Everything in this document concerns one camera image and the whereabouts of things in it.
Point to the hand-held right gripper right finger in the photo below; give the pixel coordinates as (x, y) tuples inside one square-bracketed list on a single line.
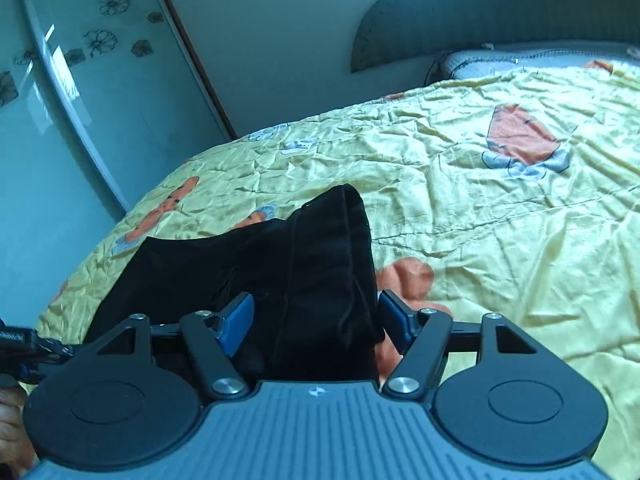
[(395, 322)]

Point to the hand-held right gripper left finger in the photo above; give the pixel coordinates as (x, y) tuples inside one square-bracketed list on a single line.
[(237, 320)]

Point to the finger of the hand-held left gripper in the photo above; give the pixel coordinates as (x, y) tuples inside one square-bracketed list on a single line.
[(52, 351)]

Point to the black pants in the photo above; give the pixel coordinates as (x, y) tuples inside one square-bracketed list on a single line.
[(300, 270)]

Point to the person's left hand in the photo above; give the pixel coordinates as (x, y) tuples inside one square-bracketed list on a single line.
[(12, 425)]

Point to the yellow blanket with orange prints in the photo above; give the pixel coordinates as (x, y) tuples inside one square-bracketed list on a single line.
[(500, 235)]

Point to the glass wardrobe door, flower print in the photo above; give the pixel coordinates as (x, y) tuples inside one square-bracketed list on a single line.
[(100, 85)]

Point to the dark curved headboard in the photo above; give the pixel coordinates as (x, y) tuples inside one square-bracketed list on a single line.
[(475, 15)]

